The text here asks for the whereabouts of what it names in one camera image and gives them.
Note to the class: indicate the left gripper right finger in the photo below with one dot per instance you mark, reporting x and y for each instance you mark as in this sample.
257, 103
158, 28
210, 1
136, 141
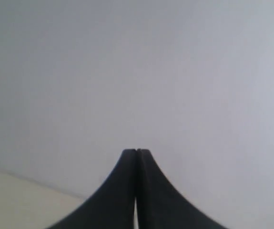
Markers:
160, 205

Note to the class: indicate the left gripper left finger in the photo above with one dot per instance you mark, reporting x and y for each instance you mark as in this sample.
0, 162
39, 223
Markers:
112, 205

